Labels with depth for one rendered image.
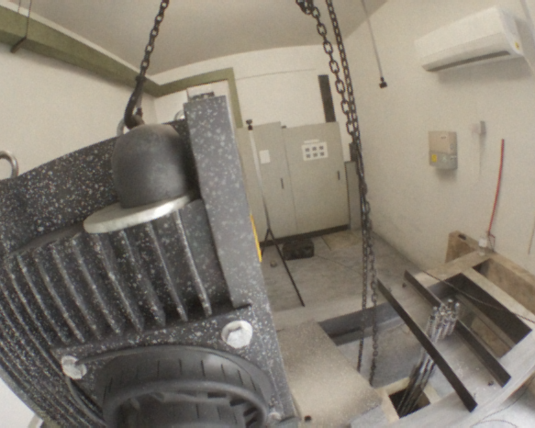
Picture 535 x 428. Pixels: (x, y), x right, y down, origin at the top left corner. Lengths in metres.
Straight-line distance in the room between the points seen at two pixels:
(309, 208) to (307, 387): 2.95
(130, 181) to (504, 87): 1.88
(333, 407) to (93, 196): 0.71
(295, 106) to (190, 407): 3.52
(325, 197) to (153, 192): 3.34
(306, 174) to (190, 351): 3.20
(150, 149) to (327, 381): 0.73
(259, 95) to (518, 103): 3.03
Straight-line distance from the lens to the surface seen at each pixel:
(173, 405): 0.30
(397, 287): 1.50
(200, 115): 0.22
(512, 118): 1.83
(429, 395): 1.85
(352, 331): 1.55
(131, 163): 0.23
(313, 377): 0.79
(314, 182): 3.42
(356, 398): 0.75
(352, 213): 3.74
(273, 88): 3.59
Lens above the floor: 1.56
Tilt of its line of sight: 17 degrees down
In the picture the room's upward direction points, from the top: 10 degrees counter-clockwise
